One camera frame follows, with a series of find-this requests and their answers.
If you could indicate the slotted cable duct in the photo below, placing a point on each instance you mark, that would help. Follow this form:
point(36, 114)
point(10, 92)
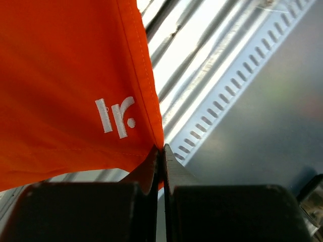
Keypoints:
point(251, 33)

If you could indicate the aluminium mounting rail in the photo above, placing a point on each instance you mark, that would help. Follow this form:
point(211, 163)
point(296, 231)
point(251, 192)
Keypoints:
point(176, 33)

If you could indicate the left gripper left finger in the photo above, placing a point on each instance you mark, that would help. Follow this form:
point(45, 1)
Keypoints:
point(105, 211)

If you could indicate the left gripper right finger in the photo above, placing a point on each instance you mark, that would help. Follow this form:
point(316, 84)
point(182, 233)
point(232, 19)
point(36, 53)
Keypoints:
point(196, 212)

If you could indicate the orange shorts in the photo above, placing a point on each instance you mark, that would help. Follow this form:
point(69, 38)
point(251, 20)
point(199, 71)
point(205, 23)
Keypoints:
point(77, 89)

